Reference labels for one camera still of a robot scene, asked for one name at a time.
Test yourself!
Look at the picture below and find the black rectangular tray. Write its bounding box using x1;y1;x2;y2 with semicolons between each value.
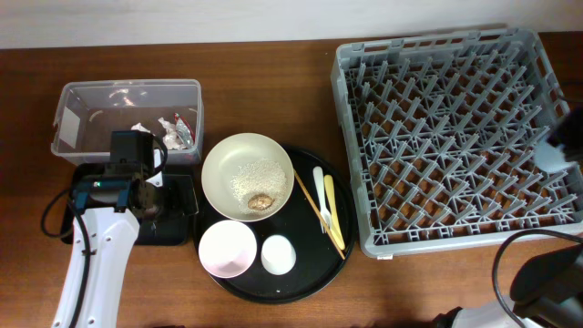
59;161;198;250

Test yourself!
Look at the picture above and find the wooden chopstick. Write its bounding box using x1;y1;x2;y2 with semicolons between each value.
293;170;346;261

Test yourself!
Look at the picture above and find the white plastic fork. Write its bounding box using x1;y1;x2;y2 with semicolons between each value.
312;166;331;228

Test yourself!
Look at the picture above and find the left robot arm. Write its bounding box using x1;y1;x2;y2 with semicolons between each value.
52;130;198;327

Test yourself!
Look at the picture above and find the white cup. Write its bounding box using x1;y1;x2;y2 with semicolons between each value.
261;235;296;275

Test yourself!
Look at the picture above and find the large cream bowl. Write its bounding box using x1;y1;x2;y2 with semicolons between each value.
201;133;294;222

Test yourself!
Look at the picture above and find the clear plastic waste bin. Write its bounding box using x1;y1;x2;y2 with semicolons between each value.
51;79;204;165

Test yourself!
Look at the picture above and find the light blue cup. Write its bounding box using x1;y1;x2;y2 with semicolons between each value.
534;140;577;174

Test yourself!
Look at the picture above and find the yellow plastic knife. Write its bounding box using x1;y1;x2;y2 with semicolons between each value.
324;175;345;251

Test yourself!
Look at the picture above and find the brown food piece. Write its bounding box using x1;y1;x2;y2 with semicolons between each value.
247;194;274;211

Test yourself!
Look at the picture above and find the small pink bowl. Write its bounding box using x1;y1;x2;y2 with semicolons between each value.
199;220;258;279

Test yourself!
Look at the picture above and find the round black serving tray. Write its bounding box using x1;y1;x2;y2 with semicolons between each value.
214;145;358;304

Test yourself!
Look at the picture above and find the grey dishwasher rack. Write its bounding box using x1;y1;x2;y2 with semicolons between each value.
331;29;582;260

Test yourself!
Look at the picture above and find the white napkin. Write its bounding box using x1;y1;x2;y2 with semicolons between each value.
130;123;150;133

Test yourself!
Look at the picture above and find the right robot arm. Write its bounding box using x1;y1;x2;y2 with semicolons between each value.
430;104;582;328

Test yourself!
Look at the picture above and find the red silver snack wrapper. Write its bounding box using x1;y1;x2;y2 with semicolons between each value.
174;113;195;149

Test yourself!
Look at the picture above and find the pile of white rice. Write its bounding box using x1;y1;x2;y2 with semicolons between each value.
230;159;288;216

